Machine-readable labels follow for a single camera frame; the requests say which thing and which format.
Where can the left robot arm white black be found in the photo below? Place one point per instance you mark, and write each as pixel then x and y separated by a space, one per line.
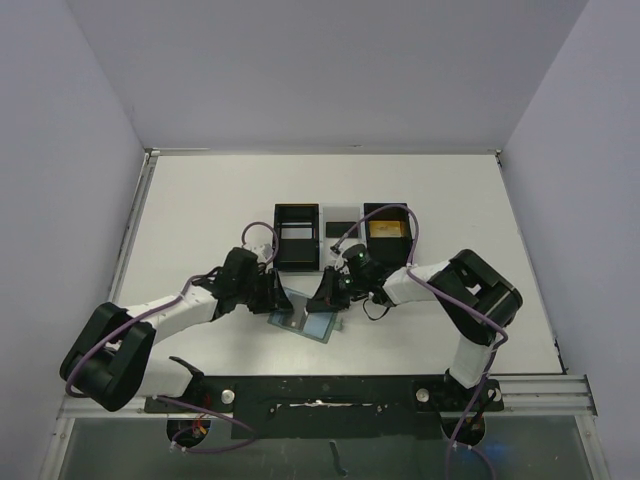
pixel 111 360

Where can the gold credit card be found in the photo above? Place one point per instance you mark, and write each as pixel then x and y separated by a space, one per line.
pixel 386 229

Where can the aluminium rail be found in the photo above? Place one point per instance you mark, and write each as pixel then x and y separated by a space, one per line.
pixel 547 395
pixel 131 227

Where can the black credit card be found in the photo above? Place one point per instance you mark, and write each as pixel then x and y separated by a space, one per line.
pixel 336 229

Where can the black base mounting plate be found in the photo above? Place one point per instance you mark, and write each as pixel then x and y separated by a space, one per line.
pixel 337 407

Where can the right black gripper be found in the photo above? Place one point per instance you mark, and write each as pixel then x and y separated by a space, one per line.
pixel 330 291

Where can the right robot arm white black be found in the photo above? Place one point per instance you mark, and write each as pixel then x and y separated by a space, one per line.
pixel 480 302

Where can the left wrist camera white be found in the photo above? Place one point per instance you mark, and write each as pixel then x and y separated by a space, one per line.
pixel 265 252

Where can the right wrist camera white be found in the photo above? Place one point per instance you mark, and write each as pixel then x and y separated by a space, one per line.
pixel 336 249

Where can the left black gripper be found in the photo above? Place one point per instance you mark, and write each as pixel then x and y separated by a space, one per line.
pixel 272 292

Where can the aluminium front rail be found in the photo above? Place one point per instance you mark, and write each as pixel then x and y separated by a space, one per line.
pixel 547 395

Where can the silver credit card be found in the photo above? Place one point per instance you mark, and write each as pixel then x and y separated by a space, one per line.
pixel 297 232

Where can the green card holder wallet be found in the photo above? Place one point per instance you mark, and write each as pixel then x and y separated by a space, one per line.
pixel 318 327

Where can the aluminium left rail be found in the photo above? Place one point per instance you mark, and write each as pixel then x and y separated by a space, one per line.
pixel 131 227

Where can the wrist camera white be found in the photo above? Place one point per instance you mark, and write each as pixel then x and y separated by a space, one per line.
pixel 336 249
pixel 265 252

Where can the black white sorting tray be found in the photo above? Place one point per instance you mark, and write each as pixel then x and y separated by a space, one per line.
pixel 312 255

